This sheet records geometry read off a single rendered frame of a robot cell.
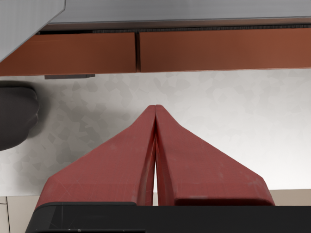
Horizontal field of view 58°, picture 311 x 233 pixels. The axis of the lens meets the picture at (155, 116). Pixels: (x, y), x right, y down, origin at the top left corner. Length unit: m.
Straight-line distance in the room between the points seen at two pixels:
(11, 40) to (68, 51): 0.05
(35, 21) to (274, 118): 0.36
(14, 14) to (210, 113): 0.30
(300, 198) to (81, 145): 1.10
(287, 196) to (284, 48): 1.09
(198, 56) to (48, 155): 0.30
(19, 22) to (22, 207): 0.82
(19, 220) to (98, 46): 0.84
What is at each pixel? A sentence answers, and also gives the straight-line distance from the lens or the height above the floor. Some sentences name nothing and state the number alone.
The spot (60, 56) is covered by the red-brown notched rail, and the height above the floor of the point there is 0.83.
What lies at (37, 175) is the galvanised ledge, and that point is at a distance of 0.51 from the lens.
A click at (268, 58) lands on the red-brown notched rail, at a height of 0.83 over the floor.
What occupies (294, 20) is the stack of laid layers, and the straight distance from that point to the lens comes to 0.30.
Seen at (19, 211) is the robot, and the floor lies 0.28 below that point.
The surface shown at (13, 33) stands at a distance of 0.28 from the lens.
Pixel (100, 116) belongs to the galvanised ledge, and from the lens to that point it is 0.45.
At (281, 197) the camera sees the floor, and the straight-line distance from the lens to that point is 1.36.
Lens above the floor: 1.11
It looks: 80 degrees down
